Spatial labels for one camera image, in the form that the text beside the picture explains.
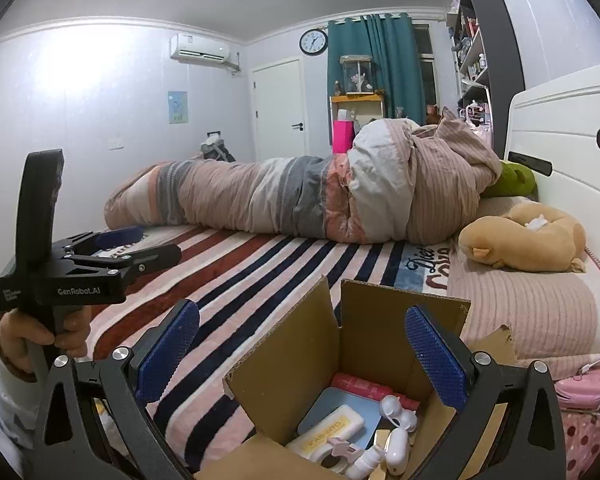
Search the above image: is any pink and grey quilt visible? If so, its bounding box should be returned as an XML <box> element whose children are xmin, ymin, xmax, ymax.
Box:
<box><xmin>102</xmin><ymin>106</ymin><xmax>504</xmax><ymax>247</ymax></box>

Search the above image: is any round wall clock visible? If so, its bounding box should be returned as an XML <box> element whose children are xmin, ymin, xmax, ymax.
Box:
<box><xmin>299</xmin><ymin>28</ymin><xmax>329</xmax><ymax>56</ymax></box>

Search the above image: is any teal curtain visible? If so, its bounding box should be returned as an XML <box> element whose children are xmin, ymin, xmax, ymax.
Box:
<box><xmin>326</xmin><ymin>12</ymin><xmax>427</xmax><ymax>155</ymax></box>

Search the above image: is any white bed headboard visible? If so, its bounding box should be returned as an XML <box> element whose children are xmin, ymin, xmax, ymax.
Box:
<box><xmin>501</xmin><ymin>60</ymin><xmax>600</xmax><ymax>311</ymax></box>

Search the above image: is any green plush toy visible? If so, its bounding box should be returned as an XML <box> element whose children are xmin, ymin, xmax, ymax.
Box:
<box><xmin>480</xmin><ymin>160</ymin><xmax>539</xmax><ymax>199</ymax></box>

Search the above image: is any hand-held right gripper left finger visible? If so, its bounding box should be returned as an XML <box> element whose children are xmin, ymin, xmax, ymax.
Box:
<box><xmin>32</xmin><ymin>298</ymin><xmax>202</xmax><ymax>480</ymax></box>

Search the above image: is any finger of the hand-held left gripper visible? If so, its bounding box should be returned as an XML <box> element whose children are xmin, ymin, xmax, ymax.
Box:
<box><xmin>60</xmin><ymin>242</ymin><xmax>183</xmax><ymax>281</ymax></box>
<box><xmin>50</xmin><ymin>226</ymin><xmax>146</xmax><ymax>261</ymax></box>

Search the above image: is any white door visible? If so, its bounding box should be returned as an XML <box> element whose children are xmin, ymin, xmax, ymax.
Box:
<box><xmin>251</xmin><ymin>58</ymin><xmax>307</xmax><ymax>164</ymax></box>

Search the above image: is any window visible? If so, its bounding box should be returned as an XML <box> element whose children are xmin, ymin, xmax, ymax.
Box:
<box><xmin>412</xmin><ymin>22</ymin><xmax>439</xmax><ymax>107</ymax></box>

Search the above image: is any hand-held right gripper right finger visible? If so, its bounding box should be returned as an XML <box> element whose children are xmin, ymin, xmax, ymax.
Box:
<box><xmin>404</xmin><ymin>305</ymin><xmax>567</xmax><ymax>480</ymax></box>

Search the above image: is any tan plush toy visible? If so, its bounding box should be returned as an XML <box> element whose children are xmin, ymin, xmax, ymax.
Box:
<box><xmin>458</xmin><ymin>202</ymin><xmax>589</xmax><ymax>275</ymax></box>

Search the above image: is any striped plush blanket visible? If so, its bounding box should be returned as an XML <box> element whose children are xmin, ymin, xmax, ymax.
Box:
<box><xmin>55</xmin><ymin>222</ymin><xmax>456</xmax><ymax>476</ymax></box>

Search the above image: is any white earbuds case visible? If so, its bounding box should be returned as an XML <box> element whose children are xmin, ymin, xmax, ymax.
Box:
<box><xmin>379</xmin><ymin>394</ymin><xmax>419</xmax><ymax>476</ymax></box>

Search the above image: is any bright pink bag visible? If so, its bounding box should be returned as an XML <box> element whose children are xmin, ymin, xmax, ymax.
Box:
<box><xmin>332</xmin><ymin>120</ymin><xmax>356</xmax><ymax>155</ymax></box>

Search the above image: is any pink plastic case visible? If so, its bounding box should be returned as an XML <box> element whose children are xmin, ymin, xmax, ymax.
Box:
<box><xmin>554</xmin><ymin>368</ymin><xmax>600</xmax><ymax>409</ymax></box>

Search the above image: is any yellow shelf unit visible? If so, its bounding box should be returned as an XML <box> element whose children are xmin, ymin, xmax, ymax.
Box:
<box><xmin>328</xmin><ymin>93</ymin><xmax>386</xmax><ymax>155</ymax></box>

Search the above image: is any person's left hand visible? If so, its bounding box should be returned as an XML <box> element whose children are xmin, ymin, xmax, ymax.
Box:
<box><xmin>0</xmin><ymin>304</ymin><xmax>94</xmax><ymax>377</ymax></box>

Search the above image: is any pink polka dot cloth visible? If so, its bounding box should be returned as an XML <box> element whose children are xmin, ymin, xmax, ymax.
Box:
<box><xmin>561</xmin><ymin>406</ymin><xmax>600</xmax><ymax>480</ymax></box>

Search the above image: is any small white bottle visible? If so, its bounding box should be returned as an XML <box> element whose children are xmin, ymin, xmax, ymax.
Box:
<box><xmin>346</xmin><ymin>445</ymin><xmax>384</xmax><ymax>480</ymax></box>

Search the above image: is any light blue square device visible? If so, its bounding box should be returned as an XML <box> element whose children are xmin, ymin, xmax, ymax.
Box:
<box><xmin>297</xmin><ymin>387</ymin><xmax>384</xmax><ymax>450</ymax></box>

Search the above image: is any grey backpack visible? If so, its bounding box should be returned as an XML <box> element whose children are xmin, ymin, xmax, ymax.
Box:
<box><xmin>199</xmin><ymin>132</ymin><xmax>237</xmax><ymax>164</ymax></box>

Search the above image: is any pink corduroy pillow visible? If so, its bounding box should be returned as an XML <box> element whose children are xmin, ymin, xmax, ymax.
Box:
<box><xmin>446</xmin><ymin>195</ymin><xmax>600</xmax><ymax>382</ymax></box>

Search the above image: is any pink plastic bottle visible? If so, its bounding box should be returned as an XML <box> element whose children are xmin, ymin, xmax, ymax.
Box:
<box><xmin>330</xmin><ymin>372</ymin><xmax>421</xmax><ymax>409</ymax></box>

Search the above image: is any glass display case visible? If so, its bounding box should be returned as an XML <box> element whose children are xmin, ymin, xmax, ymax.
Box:
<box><xmin>340</xmin><ymin>54</ymin><xmax>374</xmax><ymax>96</ymax></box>

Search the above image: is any person's left forearm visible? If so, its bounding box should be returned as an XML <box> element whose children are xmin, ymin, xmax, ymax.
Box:
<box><xmin>0</xmin><ymin>357</ymin><xmax>48</xmax><ymax>448</ymax></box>

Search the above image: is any brown cardboard box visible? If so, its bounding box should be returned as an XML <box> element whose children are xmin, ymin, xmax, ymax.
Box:
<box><xmin>192</xmin><ymin>276</ymin><xmax>519</xmax><ymax>480</ymax></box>

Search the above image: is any dark tall bookshelf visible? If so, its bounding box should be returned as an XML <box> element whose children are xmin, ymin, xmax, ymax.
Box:
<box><xmin>437</xmin><ymin>0</ymin><xmax>527</xmax><ymax>162</ymax></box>

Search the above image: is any small wall poster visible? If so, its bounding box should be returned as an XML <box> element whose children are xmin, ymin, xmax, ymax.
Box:
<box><xmin>168</xmin><ymin>91</ymin><xmax>189</xmax><ymax>125</ymax></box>

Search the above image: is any white air conditioner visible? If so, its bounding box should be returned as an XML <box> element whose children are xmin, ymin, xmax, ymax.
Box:
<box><xmin>168</xmin><ymin>33</ymin><xmax>232</xmax><ymax>67</ymax></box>

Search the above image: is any white and yellow small box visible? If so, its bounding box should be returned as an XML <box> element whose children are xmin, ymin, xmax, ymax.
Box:
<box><xmin>285</xmin><ymin>404</ymin><xmax>366</xmax><ymax>459</ymax></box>

